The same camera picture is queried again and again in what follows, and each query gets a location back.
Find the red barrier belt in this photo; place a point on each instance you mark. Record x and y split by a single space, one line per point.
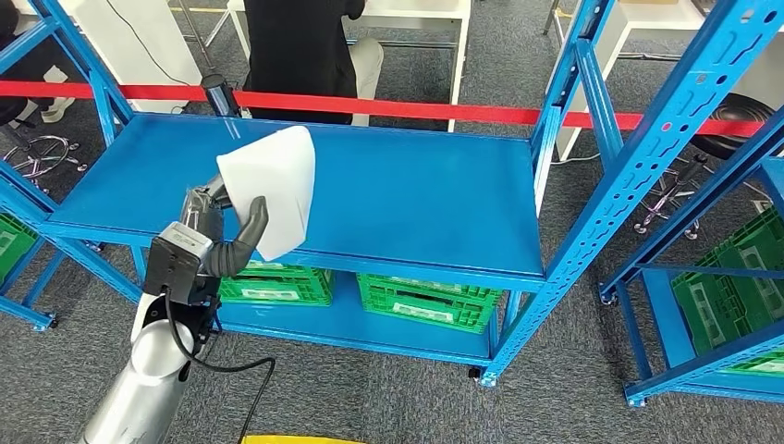
398 109

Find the black barrier post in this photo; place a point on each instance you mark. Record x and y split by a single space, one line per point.
219 95

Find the white plastic part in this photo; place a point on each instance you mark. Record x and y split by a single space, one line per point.
275 178

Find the white desk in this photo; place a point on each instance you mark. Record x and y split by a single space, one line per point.
422 6
138 49
640 18

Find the person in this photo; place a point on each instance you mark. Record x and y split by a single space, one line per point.
300 49
27 61

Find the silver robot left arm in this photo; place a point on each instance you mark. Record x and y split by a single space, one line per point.
147 367

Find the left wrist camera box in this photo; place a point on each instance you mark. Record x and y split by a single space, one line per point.
177 263

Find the blue metal shelf rack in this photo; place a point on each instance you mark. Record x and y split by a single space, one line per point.
667 325
398 196
27 313

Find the yellow floor tape square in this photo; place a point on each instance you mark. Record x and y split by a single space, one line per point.
300 440

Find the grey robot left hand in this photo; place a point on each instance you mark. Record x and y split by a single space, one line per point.
242 251

